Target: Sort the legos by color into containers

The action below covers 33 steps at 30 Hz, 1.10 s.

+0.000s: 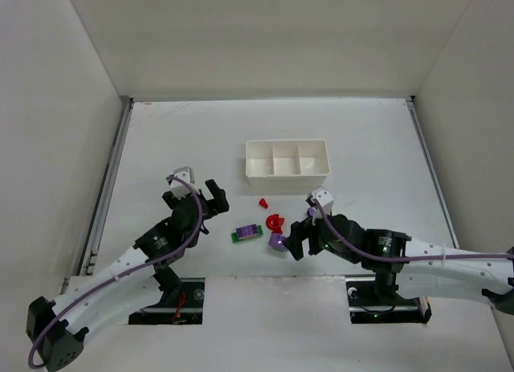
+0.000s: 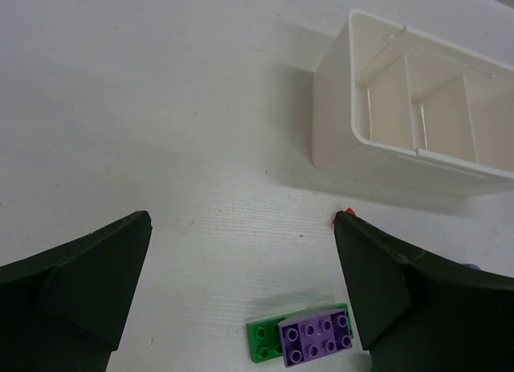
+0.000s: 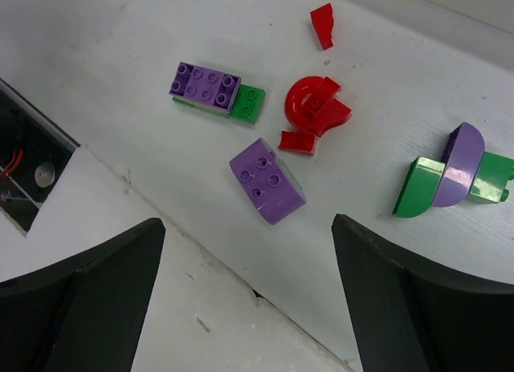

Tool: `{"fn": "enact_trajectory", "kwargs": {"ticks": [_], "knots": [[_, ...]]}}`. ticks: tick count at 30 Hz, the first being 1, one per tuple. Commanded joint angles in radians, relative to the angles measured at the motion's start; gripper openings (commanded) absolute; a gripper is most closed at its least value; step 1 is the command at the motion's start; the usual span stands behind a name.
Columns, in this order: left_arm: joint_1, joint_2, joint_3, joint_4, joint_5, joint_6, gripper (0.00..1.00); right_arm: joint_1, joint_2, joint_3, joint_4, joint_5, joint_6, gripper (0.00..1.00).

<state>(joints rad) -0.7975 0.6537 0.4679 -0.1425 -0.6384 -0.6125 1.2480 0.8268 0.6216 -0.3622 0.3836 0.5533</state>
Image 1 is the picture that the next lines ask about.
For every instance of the white three-compartment container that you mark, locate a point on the white three-compartment container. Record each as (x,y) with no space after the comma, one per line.
(286,164)

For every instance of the red round lego piece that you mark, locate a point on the red round lego piece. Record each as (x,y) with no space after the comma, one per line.
(274,223)

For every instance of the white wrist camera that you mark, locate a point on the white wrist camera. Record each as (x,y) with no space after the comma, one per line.
(181,182)
(321,201)

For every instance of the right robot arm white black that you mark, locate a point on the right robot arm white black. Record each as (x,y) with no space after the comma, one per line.
(406,271)

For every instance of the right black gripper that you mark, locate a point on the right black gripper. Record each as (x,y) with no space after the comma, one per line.
(304,235)

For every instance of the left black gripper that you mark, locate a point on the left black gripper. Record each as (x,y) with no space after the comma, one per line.
(206,203)

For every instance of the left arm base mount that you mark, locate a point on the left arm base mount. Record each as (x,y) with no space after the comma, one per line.
(181,307)

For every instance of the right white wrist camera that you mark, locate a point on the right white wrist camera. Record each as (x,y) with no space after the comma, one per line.
(321,201)

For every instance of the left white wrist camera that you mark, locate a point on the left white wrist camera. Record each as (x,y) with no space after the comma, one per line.
(181,182)

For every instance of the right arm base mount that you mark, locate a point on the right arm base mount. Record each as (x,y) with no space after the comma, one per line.
(375,300)

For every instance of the purple lego brick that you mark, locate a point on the purple lego brick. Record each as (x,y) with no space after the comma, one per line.
(276,242)

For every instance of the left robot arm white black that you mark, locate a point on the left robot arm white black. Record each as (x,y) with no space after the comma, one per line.
(59,328)

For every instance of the green plate purple brick lego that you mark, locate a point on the green plate purple brick lego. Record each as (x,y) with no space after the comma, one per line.
(246,233)

